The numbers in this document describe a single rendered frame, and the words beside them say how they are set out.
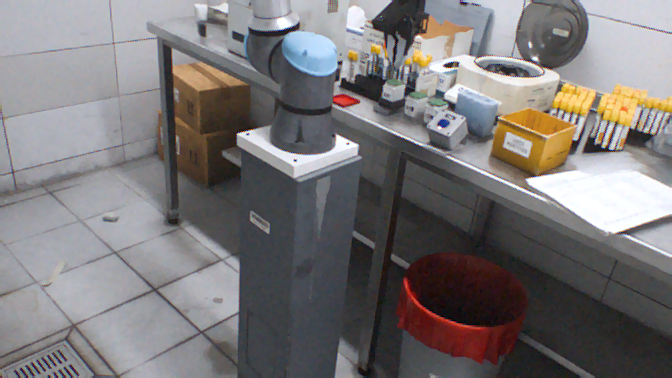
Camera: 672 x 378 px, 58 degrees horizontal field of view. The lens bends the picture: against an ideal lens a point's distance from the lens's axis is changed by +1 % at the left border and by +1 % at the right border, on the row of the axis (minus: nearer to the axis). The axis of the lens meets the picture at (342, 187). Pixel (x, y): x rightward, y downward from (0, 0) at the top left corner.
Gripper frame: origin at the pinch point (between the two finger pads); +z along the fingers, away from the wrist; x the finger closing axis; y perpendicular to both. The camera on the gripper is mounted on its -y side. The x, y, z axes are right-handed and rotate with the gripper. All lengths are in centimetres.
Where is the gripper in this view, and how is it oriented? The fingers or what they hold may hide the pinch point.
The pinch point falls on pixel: (394, 66)
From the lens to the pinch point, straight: 161.7
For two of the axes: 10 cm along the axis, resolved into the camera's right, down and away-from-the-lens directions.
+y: 6.9, -2.9, 6.6
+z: -0.9, 8.7, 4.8
